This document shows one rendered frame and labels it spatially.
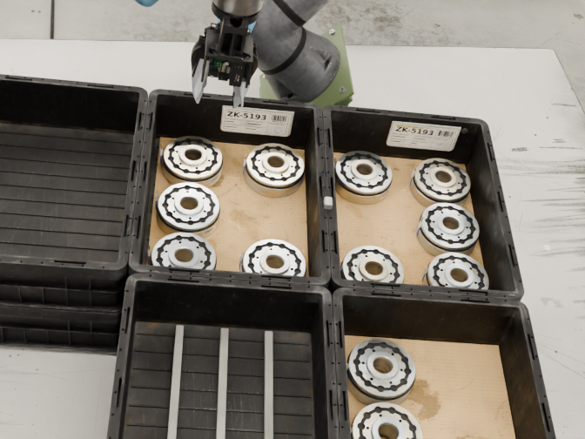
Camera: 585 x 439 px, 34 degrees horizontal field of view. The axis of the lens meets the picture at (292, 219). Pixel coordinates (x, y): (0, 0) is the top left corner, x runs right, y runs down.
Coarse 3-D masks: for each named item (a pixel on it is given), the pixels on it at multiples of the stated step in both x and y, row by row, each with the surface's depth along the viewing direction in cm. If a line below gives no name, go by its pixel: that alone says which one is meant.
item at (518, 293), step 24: (432, 120) 170; (456, 120) 171; (480, 120) 172; (336, 216) 152; (504, 216) 157; (336, 240) 149; (504, 240) 154; (336, 264) 146; (336, 288) 144; (384, 288) 144; (408, 288) 144; (432, 288) 145; (456, 288) 146
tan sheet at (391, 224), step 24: (408, 168) 176; (336, 192) 169; (408, 192) 172; (360, 216) 166; (384, 216) 167; (408, 216) 168; (360, 240) 163; (384, 240) 163; (408, 240) 164; (408, 264) 161
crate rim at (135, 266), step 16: (160, 96) 165; (176, 96) 165; (192, 96) 166; (208, 96) 166; (224, 96) 167; (320, 112) 167; (320, 128) 165; (144, 144) 157; (320, 144) 162; (144, 160) 154; (320, 160) 160; (144, 176) 154; (320, 176) 157; (144, 192) 150; (320, 192) 157; (144, 208) 148; (320, 208) 153; (320, 224) 150; (320, 240) 148; (320, 256) 146; (128, 272) 142; (144, 272) 140; (160, 272) 140; (176, 272) 140; (192, 272) 141; (208, 272) 141; (224, 272) 142; (240, 272) 142; (320, 272) 144
